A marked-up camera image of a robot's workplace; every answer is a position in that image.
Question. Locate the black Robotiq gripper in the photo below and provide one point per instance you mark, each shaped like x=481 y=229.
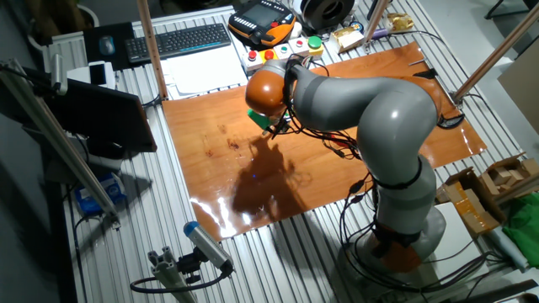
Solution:
x=282 y=126

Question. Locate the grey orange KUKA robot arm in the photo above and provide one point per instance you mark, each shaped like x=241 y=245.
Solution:
x=379 y=109

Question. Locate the white box red button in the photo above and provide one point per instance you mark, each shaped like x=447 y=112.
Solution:
x=299 y=45
x=252 y=63

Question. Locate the yellow box red button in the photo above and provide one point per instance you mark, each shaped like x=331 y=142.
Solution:
x=268 y=54

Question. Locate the white box green button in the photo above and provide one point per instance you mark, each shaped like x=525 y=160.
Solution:
x=284 y=50

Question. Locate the yellow box big green button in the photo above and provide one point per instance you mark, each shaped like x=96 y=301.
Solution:
x=315 y=44

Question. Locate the glossy wood-pattern mat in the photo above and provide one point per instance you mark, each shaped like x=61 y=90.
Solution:
x=210 y=189

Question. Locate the white paper stack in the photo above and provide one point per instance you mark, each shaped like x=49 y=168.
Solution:
x=202 y=71

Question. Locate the small white round object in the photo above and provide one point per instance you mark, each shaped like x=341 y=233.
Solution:
x=296 y=29

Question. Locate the gold white carton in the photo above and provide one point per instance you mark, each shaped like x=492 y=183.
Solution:
x=346 y=38

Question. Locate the black orange teach pendant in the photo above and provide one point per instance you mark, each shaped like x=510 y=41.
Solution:
x=261 y=19

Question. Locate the black round spool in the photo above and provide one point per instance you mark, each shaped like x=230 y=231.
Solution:
x=328 y=12

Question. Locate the blue round tape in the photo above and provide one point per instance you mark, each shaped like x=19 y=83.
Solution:
x=356 y=27

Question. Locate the black computer keyboard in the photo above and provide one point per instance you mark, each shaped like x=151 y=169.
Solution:
x=177 y=42

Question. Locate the purple marker pen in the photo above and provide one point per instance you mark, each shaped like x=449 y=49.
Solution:
x=381 y=33

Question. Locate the short metal rod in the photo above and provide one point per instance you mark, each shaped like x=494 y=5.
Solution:
x=417 y=62

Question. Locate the gold foil packet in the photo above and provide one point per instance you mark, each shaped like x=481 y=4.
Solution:
x=400 y=22

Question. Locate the black C-clamp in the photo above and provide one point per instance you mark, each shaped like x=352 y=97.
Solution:
x=450 y=122

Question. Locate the black monitor screen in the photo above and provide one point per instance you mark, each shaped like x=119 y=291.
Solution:
x=101 y=113

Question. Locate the white smartphone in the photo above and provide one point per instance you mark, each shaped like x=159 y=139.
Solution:
x=97 y=73

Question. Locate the grey computer mouse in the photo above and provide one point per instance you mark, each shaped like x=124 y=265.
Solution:
x=107 y=45

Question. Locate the blue plastic packet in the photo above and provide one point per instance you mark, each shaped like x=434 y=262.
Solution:
x=99 y=195

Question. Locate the black mouse pad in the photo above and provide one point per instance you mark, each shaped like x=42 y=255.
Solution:
x=90 y=56

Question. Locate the brown taped cardboard box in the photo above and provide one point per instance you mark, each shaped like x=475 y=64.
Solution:
x=471 y=210

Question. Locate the white flat box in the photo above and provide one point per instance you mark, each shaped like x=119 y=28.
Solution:
x=76 y=76

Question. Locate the long aluminium diagonal bar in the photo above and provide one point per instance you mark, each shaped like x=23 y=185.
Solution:
x=63 y=149

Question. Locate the cardboard box wooden blocks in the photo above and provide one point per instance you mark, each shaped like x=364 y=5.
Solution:
x=505 y=174

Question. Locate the brown board panel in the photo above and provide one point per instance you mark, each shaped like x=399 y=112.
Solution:
x=522 y=92

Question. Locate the white rolled tube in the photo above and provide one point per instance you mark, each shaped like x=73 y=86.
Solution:
x=507 y=248

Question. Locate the green cloth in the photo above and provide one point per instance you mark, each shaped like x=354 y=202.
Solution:
x=524 y=231

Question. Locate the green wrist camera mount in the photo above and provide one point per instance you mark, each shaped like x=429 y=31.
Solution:
x=259 y=119

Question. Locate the silver camera blue cap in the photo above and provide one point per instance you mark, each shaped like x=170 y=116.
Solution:
x=206 y=244

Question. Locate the silver metal post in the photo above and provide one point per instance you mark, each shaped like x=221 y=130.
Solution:
x=375 y=21

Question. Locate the wooden post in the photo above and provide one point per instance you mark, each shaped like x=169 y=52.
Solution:
x=497 y=50
x=151 y=46

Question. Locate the black camera bracket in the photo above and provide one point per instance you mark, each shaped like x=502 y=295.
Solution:
x=189 y=265

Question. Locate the metal post foot bracket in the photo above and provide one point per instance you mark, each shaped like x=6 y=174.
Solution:
x=457 y=97

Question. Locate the aluminium profile mount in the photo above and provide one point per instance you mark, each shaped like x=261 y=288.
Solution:
x=168 y=273

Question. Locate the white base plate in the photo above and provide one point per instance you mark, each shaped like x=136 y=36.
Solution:
x=457 y=240

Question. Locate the small silver camera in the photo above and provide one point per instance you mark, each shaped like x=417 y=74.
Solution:
x=58 y=73

